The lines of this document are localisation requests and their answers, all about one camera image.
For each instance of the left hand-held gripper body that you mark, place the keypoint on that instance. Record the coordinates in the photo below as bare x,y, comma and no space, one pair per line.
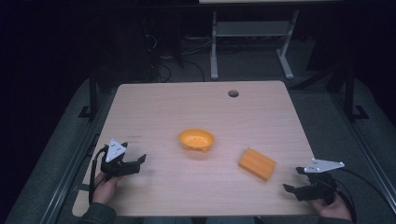
115,152

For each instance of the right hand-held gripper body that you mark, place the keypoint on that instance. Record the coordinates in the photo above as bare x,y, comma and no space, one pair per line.
320,186

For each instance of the orange sponge block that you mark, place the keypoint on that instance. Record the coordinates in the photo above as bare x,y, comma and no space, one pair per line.
257,164

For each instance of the orange bowl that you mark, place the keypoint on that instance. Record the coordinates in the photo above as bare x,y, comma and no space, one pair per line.
196,140

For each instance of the person's right hand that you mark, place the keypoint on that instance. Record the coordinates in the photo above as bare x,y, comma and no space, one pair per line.
337,208

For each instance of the person's left hand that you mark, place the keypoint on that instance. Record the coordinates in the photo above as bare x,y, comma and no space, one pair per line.
104,189

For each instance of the black metal stand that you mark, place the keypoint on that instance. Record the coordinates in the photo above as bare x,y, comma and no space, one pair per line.
350,93
92,93

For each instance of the grey metal frame rail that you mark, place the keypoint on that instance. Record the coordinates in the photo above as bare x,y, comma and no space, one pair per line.
370,155
71,168

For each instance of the white metal desk frame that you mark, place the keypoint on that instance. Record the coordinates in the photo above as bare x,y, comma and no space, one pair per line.
252,29

